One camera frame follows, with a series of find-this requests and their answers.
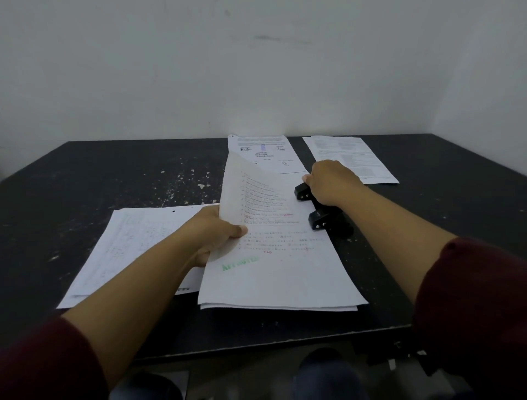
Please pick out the plain white paper sheet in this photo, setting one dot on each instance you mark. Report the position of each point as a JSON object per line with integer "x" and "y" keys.
{"x": 288, "y": 308}

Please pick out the white sheet with green stamp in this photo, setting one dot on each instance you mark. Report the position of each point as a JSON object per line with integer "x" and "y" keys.
{"x": 284, "y": 272}

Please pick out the person's right hand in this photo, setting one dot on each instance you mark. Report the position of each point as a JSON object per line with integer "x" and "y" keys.
{"x": 333, "y": 183}

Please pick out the white sheet with dark print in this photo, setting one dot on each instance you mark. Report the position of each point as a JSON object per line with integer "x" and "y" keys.
{"x": 187, "y": 287}

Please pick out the person's right forearm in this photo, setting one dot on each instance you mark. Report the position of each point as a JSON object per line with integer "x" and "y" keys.
{"x": 395, "y": 239}

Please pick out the maroon long-sleeved shirt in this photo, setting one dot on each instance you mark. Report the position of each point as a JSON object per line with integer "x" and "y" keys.
{"x": 473, "y": 309}

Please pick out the person's left thumb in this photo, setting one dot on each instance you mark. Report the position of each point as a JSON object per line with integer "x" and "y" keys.
{"x": 235, "y": 231}

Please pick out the person's left hand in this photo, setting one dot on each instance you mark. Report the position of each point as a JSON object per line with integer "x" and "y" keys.
{"x": 208, "y": 230}

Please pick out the white document with round stamps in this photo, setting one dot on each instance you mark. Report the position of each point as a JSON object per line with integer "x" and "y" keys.
{"x": 267, "y": 154}

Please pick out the handwritten white paper sheet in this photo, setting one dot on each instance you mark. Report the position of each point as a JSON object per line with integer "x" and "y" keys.
{"x": 136, "y": 243}

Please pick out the densely printed white document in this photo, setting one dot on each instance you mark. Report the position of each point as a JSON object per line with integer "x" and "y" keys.
{"x": 358, "y": 158}

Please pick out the black hole punch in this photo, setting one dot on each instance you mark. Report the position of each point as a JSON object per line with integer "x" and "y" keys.
{"x": 325, "y": 218}

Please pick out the person's left forearm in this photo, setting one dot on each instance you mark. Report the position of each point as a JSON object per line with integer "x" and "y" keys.
{"x": 131, "y": 296}

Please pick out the person's right thumb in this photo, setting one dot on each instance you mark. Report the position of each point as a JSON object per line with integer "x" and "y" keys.
{"x": 307, "y": 179}

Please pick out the dark blue trousers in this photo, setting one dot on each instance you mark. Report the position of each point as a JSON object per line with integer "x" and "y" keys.
{"x": 329, "y": 375}

